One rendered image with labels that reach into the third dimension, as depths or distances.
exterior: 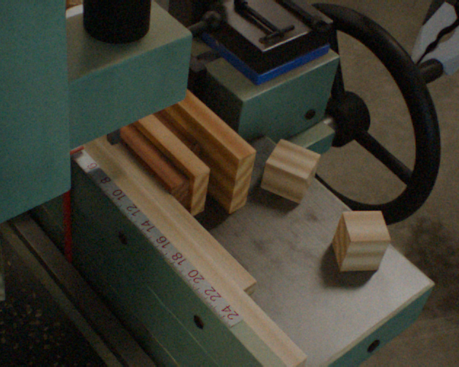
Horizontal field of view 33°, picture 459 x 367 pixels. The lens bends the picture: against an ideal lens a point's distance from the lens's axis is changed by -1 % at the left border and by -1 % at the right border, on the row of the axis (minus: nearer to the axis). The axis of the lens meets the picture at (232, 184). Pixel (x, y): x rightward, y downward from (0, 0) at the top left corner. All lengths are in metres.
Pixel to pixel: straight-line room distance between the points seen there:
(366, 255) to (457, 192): 1.48
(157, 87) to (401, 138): 1.66
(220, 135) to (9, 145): 0.22
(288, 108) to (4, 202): 0.35
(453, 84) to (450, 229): 0.61
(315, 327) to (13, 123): 0.30
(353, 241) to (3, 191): 0.29
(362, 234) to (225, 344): 0.16
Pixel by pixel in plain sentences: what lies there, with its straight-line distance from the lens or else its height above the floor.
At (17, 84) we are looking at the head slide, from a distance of 0.50.
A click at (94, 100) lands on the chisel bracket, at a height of 1.04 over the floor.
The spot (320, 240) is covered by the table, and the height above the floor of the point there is 0.90.
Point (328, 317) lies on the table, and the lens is 0.67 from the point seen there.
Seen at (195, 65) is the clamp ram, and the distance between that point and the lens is 0.72.
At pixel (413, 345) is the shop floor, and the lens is 1.81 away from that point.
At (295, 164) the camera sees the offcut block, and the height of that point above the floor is 0.93.
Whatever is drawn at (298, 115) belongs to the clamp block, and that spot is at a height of 0.90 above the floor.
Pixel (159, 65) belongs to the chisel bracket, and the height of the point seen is 1.05.
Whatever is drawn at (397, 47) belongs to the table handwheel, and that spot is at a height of 0.95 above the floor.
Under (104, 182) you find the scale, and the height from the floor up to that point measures 0.96.
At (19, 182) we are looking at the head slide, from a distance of 0.55.
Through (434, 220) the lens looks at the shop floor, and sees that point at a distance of 2.06.
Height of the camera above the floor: 1.44
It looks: 46 degrees down
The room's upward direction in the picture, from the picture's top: 11 degrees clockwise
